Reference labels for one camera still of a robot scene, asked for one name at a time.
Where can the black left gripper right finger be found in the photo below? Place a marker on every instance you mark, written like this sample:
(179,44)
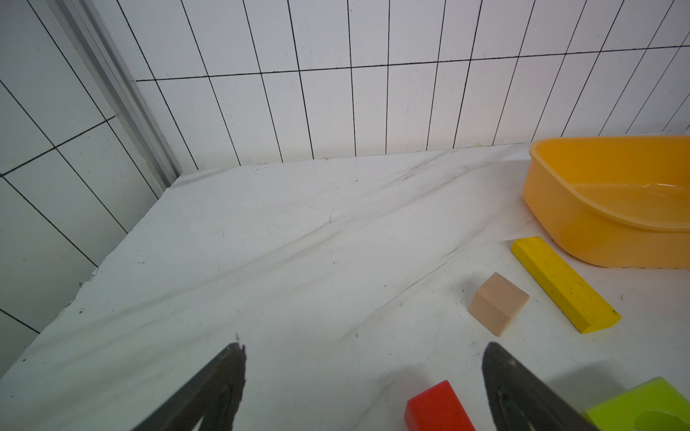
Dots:
(518,400)

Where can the green arch block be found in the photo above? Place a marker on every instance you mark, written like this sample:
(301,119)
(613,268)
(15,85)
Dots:
(655,405)

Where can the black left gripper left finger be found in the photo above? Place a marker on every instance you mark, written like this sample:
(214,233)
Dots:
(209,400)

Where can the natural wood cube left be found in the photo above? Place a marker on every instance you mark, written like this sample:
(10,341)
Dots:
(497,303)

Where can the red block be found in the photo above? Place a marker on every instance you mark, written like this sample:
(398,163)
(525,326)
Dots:
(437,408)

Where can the yellow plastic tub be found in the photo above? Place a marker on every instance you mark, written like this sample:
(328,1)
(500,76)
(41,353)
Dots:
(613,202)

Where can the long yellow block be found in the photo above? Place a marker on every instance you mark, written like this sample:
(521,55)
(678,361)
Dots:
(579,302)

